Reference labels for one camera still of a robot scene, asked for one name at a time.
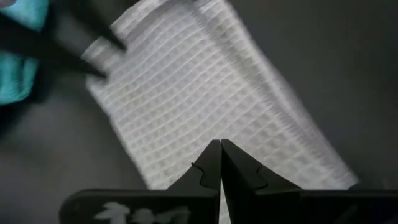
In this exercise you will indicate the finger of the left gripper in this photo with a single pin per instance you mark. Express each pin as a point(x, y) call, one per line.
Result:
point(93, 21)
point(46, 49)

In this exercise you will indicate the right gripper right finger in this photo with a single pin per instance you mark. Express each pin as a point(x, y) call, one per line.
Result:
point(280, 205)

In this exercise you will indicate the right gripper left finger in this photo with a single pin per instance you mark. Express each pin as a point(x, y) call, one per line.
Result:
point(186, 205)

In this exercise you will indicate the teal microfiber towel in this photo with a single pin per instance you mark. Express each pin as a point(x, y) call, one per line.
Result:
point(18, 81)

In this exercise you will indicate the white waffle towel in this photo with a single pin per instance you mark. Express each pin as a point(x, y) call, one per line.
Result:
point(202, 93)

